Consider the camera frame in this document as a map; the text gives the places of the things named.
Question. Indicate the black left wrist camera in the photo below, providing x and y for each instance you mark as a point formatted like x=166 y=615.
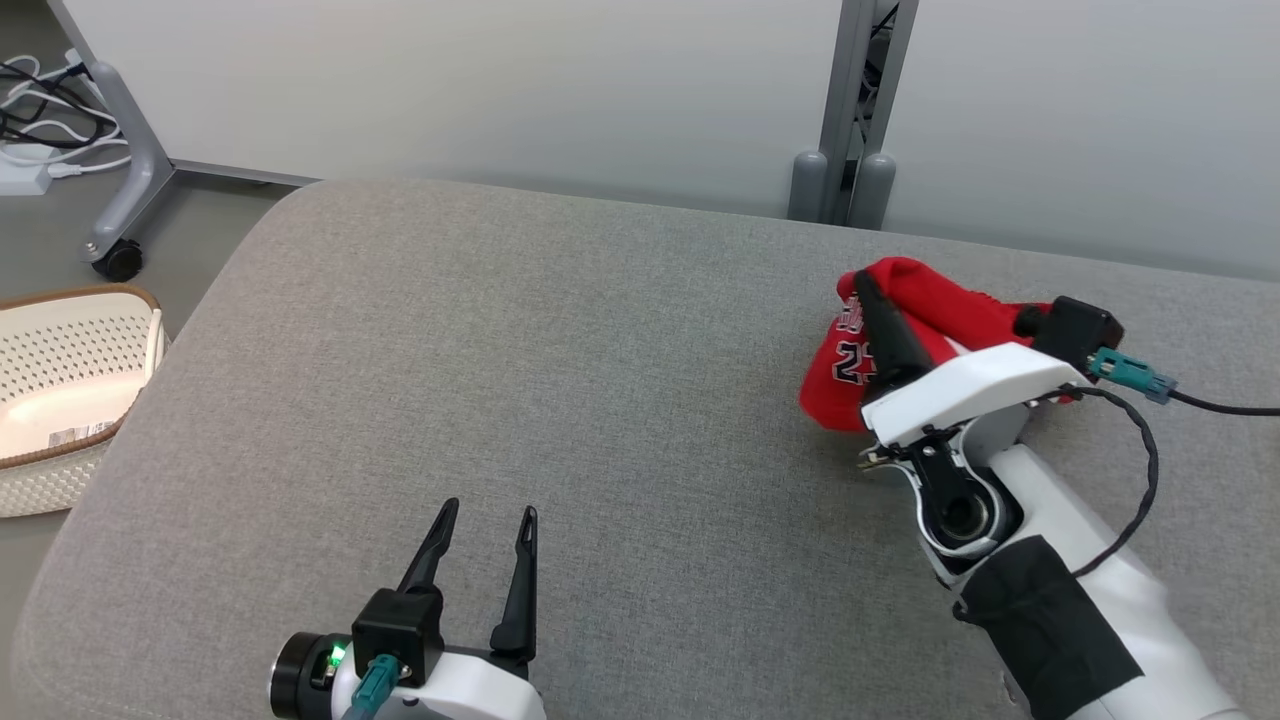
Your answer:
x=395 y=630

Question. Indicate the white perforated laundry basket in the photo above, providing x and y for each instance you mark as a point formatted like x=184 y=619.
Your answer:
x=70 y=370

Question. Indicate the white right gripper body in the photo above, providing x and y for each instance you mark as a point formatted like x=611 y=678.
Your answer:
x=980 y=390

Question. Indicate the white power strip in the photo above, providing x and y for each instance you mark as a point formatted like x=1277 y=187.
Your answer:
x=20 y=180

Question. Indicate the grey partition post with feet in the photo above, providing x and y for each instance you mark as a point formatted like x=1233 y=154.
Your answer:
x=850 y=100

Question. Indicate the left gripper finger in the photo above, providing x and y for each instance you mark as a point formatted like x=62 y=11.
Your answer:
x=432 y=560
x=520 y=600

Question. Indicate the red basketball jersey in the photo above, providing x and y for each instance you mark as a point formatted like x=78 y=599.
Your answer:
x=940 y=300

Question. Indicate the grey partition leg with caster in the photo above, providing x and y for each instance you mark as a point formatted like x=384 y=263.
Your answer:
x=130 y=130

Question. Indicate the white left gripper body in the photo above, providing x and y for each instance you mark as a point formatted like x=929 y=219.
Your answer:
x=480 y=690

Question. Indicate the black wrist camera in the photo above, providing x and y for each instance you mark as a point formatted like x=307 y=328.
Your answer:
x=395 y=630
x=1075 y=330

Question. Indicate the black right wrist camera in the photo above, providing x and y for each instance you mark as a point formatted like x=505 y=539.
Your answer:
x=1075 y=330

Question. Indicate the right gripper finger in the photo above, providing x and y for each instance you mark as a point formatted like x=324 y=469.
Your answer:
x=890 y=345

